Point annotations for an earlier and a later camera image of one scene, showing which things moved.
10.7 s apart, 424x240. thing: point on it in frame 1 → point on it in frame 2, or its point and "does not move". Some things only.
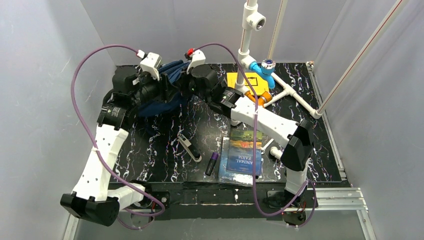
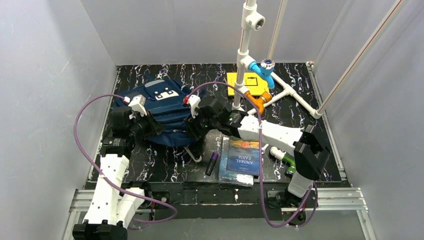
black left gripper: x=160 y=87 → x=151 y=125
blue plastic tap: x=265 y=69 does not move
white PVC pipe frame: x=251 y=19 does not move
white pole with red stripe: x=376 y=35 does not move
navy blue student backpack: x=174 y=69 → x=166 y=100
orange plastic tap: x=264 y=97 does not move
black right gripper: x=185 y=79 → x=193 y=125
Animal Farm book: x=240 y=158 does not move
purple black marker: x=211 y=165 does not move
